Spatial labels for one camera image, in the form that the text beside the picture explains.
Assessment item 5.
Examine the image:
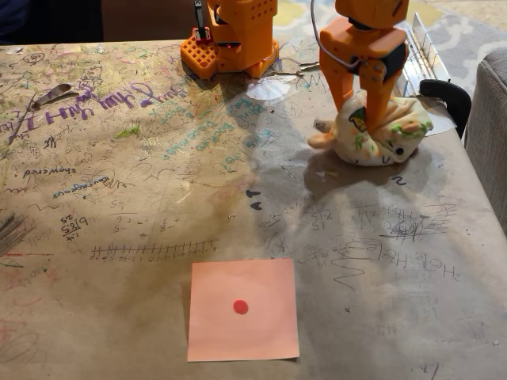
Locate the patterned plush toy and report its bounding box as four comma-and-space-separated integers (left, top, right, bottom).
307, 89, 435, 168

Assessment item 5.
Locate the white paper scrap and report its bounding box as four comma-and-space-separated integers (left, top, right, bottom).
424, 101, 459, 138

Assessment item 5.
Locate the grey yellow patterned rug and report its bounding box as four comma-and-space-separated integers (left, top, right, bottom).
275, 0, 507, 96

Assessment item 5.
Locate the grey sofa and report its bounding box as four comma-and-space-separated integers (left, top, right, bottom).
463, 49, 507, 235

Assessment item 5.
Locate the black red table clamp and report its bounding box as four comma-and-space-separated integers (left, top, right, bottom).
193, 0, 214, 43

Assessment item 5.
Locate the scribbled brown paper table cover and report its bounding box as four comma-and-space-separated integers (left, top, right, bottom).
0, 37, 507, 380

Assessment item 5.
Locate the pink sticky note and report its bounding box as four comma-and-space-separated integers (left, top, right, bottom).
186, 257, 300, 363

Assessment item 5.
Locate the person in dark clothes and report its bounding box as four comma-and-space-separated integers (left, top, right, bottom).
0, 0, 105, 45

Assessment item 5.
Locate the white servo cable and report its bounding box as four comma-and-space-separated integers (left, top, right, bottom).
310, 0, 360, 69

